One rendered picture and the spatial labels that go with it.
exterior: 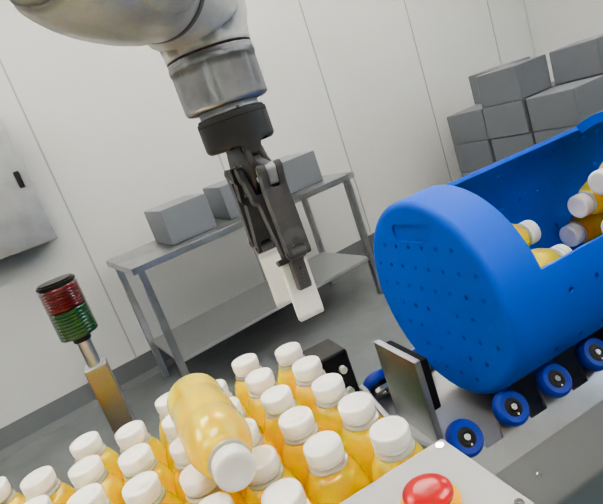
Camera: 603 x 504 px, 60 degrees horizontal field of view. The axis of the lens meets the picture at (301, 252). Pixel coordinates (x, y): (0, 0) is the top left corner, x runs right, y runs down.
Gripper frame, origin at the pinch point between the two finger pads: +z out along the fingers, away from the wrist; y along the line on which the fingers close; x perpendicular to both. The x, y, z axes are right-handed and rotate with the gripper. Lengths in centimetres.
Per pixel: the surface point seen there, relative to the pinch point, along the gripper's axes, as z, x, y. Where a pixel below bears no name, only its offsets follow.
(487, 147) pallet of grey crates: 58, -293, 299
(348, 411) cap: 12.8, 1.0, -7.8
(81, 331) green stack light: 3.7, 25.5, 36.0
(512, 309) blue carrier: 9.7, -19.9, -11.0
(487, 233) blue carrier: 1.7, -22.0, -7.5
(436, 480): 9.5, 2.4, -25.8
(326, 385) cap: 12.8, 0.3, -0.8
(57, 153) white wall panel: -44, 22, 326
